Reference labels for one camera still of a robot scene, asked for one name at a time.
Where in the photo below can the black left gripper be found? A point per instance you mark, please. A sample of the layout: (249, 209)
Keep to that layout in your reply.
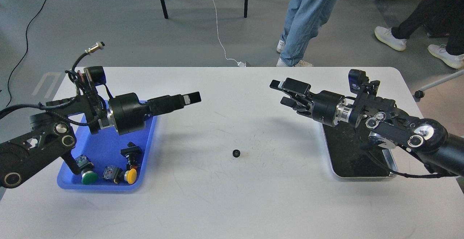
(127, 114)

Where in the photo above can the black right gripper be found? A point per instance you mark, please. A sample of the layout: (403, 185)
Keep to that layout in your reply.
(324, 104)

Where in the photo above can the small black gear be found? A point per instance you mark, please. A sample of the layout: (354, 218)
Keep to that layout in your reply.
(236, 153)

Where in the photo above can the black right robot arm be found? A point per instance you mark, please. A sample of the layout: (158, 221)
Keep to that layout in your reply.
(425, 139)

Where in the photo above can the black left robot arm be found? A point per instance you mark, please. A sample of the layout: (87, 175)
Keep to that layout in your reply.
(52, 135)

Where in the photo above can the blue plastic tray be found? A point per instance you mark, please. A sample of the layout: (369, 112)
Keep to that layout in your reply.
(103, 149)

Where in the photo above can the silver metal tray black mat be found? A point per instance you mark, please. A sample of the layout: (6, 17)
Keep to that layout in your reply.
(352, 159)

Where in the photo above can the person in blue jeans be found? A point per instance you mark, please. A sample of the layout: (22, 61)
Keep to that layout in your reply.
(303, 20)

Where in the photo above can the green mushroom push button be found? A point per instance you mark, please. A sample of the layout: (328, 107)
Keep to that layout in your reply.
(88, 176)

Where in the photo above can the grey wheeled stand leg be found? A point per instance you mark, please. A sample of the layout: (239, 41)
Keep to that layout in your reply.
(420, 92)

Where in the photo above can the person in black trousers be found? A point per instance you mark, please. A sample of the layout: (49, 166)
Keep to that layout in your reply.
(451, 53)

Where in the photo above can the yellow push button switch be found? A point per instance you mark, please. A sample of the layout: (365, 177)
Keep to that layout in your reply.
(117, 175)

